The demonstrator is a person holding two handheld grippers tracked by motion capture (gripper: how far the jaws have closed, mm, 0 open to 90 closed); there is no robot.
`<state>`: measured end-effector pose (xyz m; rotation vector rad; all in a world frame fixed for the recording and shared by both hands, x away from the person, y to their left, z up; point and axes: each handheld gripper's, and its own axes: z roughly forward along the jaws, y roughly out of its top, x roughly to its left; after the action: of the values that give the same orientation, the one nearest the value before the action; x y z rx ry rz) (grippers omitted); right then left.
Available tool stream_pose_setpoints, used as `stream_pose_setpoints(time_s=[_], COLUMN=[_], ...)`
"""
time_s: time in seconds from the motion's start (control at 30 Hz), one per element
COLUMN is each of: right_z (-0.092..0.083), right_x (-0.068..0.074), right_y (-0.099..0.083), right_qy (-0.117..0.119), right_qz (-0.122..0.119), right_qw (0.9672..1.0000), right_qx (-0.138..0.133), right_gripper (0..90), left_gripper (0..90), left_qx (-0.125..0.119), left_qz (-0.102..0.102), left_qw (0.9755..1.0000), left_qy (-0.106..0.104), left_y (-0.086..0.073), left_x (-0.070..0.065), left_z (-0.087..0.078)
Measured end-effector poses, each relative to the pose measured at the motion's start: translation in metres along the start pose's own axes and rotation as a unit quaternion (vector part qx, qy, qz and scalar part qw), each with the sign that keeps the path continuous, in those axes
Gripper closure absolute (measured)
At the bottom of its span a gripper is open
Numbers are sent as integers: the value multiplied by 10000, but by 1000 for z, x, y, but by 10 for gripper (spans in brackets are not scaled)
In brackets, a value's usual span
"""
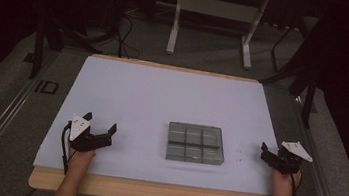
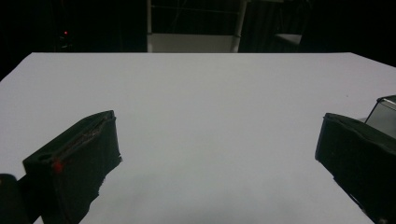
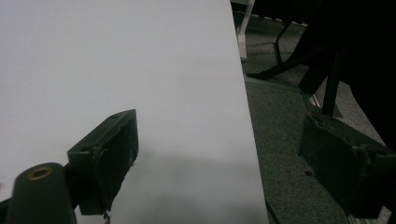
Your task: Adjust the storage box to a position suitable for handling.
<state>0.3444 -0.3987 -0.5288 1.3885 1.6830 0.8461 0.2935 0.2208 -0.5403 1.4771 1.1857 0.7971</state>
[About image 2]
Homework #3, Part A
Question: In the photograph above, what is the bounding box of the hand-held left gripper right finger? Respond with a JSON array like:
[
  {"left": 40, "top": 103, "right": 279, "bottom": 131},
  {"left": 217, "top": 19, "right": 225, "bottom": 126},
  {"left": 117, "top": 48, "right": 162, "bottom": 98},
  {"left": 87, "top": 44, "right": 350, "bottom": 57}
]
[{"left": 315, "top": 112, "right": 396, "bottom": 224}]

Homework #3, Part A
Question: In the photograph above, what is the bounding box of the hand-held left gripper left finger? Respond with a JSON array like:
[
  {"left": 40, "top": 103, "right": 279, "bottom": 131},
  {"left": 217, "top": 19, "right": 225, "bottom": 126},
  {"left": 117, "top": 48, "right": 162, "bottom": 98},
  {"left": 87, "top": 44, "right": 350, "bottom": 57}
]
[{"left": 21, "top": 109, "right": 123, "bottom": 224}]

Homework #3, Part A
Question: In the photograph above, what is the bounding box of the clear plastic compartment box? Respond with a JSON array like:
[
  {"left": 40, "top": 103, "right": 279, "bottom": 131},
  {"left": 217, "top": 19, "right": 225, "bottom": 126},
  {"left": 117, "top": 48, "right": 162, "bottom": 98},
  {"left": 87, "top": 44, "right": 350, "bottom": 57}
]
[{"left": 358, "top": 94, "right": 396, "bottom": 140}]

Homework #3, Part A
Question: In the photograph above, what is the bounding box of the dark device with red light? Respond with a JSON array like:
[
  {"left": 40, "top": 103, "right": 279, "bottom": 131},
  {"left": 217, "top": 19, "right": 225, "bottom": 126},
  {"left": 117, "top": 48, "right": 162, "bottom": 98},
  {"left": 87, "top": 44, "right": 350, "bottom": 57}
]
[{"left": 58, "top": 28, "right": 73, "bottom": 50}]

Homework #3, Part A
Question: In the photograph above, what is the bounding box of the white paper sheet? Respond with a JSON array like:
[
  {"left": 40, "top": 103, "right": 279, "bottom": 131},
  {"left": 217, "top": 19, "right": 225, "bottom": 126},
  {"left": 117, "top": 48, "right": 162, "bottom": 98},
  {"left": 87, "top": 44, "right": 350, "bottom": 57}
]
[{"left": 0, "top": 51, "right": 396, "bottom": 224}]

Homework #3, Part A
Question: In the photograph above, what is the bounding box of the white metal desk frame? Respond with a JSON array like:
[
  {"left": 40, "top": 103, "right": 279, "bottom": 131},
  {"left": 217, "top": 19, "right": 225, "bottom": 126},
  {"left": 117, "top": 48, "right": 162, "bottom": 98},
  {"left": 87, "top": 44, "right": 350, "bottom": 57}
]
[{"left": 146, "top": 0, "right": 248, "bottom": 53}]

